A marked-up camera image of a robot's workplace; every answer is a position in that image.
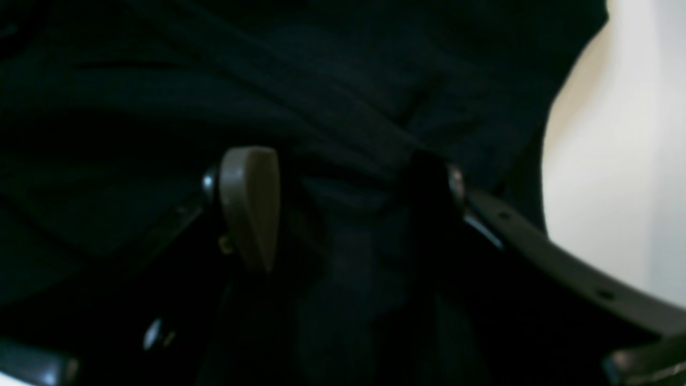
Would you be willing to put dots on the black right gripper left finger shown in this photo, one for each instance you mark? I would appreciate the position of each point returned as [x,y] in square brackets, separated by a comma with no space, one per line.
[144,316]

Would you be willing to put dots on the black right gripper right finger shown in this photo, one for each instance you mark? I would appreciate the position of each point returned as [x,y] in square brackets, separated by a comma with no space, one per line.
[539,315]

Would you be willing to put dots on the black T-shirt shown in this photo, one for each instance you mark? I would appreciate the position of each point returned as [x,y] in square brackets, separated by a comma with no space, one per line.
[112,111]

